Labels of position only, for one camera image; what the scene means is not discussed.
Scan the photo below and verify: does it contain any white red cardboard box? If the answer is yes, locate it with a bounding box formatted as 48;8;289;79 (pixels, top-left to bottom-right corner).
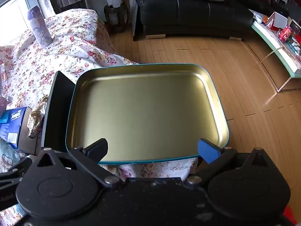
267;11;289;30

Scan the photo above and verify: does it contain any gold tin tray teal rim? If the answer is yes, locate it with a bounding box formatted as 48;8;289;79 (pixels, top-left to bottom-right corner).
66;63;230;165

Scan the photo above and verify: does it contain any red white cloth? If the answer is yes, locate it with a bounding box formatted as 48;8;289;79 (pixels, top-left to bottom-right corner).
282;207;298;226

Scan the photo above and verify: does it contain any glass coffee table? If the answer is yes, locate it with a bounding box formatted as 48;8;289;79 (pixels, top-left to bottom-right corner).
249;9;301;93

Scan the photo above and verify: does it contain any blue tissue pack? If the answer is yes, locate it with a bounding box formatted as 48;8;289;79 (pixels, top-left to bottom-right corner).
0;106;28;149

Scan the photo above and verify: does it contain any purple printed water bottle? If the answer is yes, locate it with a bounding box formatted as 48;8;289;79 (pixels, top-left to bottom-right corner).
27;5;52;48

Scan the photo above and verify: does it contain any window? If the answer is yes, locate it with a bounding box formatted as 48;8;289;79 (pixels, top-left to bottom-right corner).
0;0;36;36

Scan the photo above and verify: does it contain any black flat board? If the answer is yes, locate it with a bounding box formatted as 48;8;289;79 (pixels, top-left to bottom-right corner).
41;71;77;153

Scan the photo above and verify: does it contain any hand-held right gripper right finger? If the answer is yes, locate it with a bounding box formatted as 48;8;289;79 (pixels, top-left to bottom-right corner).
187;138;269;189

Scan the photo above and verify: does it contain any pile of snack packets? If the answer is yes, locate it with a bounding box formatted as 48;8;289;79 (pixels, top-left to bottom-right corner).
277;20;301;52

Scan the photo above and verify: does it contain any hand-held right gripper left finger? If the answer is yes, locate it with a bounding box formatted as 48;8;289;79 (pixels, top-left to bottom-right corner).
35;138;123;189

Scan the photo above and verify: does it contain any grey leaning panel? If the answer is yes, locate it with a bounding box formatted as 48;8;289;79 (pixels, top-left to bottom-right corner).
131;0;138;41

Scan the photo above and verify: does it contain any gold patterned cloth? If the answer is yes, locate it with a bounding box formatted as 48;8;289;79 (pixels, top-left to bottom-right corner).
27;95;49;138

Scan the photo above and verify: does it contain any black leather sofa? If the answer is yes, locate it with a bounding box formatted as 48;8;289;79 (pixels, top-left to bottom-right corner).
136;0;255;42

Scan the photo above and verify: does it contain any floral blanket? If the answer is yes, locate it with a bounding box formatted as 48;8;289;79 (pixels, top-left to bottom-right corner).
0;9;198;217

